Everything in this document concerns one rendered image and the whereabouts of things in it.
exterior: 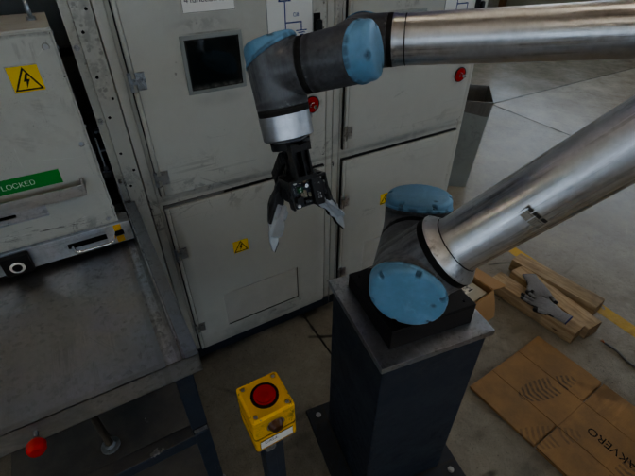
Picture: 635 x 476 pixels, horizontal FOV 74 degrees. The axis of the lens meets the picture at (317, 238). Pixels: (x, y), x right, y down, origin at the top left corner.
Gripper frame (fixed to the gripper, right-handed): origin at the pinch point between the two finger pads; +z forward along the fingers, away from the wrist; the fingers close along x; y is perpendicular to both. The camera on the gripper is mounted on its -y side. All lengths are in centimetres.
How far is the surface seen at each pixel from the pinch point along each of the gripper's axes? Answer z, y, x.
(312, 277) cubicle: 55, -95, 27
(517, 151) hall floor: 61, -193, 256
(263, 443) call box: 28.3, 14.2, -20.8
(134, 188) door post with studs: -8, -69, -31
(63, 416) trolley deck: 20, -5, -53
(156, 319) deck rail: 13.5, -18.3, -33.3
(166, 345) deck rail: 16.4, -10.5, -32.4
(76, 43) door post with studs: -49, -55, -31
